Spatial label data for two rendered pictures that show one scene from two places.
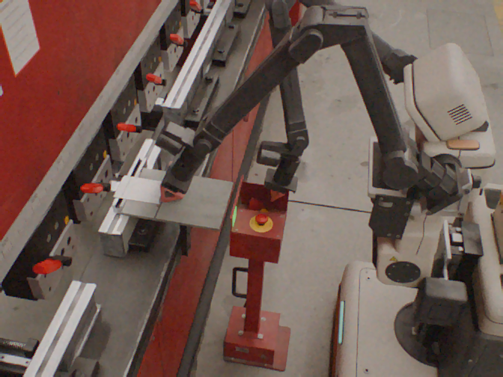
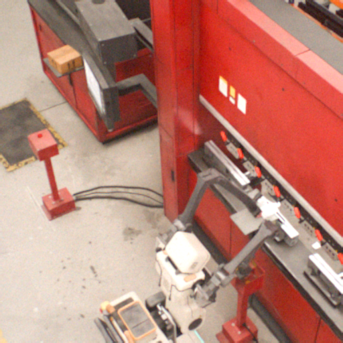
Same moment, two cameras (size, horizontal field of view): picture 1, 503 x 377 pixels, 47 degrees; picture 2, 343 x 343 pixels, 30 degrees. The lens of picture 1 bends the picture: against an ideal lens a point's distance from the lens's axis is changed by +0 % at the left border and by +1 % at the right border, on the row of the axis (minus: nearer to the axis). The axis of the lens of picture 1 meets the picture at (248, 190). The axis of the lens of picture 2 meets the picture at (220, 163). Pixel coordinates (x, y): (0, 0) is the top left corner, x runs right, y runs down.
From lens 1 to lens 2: 4.04 m
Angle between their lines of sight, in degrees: 83
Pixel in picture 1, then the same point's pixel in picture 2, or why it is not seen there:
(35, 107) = (240, 118)
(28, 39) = (242, 108)
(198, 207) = (244, 218)
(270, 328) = (233, 332)
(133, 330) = (226, 195)
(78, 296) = (242, 179)
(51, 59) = (247, 120)
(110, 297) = not seen: hidden behind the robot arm
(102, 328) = not seen: hidden behind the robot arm
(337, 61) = not seen: outside the picture
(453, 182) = (162, 236)
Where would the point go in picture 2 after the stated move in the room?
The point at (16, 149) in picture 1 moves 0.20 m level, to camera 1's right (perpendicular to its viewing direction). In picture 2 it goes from (232, 115) to (210, 128)
